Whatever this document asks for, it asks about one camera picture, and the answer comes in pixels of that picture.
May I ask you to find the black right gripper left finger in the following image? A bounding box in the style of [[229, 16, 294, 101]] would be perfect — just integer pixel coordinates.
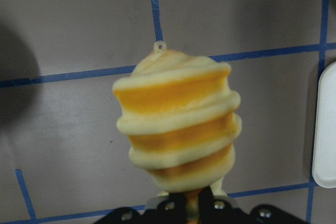
[[157, 194, 187, 224]]

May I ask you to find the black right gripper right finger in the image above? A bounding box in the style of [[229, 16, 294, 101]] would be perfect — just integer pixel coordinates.
[[198, 186, 231, 224]]

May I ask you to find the white rectangular tray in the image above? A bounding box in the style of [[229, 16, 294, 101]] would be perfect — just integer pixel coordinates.
[[312, 63, 335, 188]]

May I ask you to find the striped orange bread roll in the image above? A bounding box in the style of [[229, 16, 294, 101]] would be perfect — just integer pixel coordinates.
[[112, 40, 243, 224]]

